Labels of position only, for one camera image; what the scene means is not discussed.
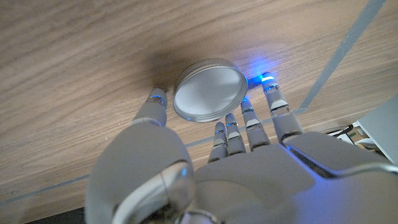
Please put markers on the grey tape outline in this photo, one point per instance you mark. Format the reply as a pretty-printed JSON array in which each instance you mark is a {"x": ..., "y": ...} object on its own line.
[{"x": 343, "y": 51}]

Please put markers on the white metal jar lid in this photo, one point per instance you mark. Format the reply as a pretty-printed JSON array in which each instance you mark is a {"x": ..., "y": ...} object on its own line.
[{"x": 208, "y": 93}]

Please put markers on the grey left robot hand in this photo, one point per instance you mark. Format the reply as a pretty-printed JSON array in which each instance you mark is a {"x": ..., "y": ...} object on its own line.
[{"x": 248, "y": 186}]

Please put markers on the white power strip box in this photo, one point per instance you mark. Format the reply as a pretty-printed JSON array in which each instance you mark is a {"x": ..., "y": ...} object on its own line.
[{"x": 382, "y": 130}]

